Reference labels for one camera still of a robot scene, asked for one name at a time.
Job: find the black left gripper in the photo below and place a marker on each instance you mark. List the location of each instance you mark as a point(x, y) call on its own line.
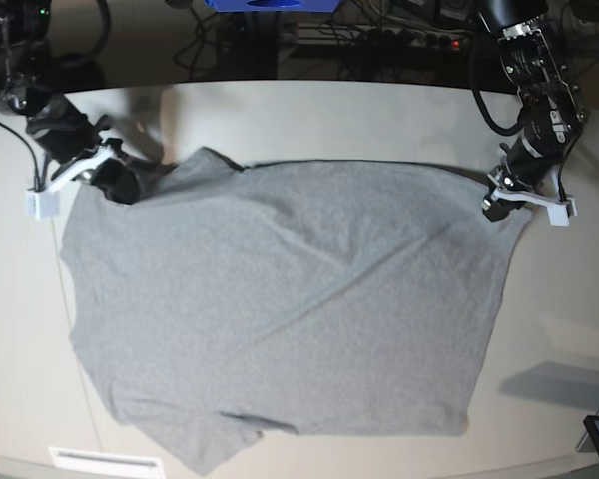
point(499, 177)

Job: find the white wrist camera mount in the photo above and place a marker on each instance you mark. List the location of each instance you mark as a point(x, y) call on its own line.
point(43, 200)
point(538, 183)

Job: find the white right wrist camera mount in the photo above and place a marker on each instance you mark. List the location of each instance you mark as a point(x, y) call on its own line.
point(43, 200)

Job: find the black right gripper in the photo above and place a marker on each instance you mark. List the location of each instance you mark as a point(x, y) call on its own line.
point(120, 181)

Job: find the white power strip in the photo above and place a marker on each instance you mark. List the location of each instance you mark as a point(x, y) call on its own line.
point(402, 36)

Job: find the blue plastic base block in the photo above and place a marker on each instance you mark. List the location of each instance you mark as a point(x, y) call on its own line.
point(319, 6)

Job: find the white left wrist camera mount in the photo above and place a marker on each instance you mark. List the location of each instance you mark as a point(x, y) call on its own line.
point(538, 183)

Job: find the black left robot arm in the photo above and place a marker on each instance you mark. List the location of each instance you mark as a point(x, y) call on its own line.
point(552, 116)

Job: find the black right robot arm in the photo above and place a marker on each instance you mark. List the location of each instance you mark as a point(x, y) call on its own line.
point(33, 85)

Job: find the white label strip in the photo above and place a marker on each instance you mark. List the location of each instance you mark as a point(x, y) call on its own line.
point(61, 453)

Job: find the grey T-shirt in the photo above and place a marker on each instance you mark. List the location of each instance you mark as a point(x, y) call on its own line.
point(315, 298)

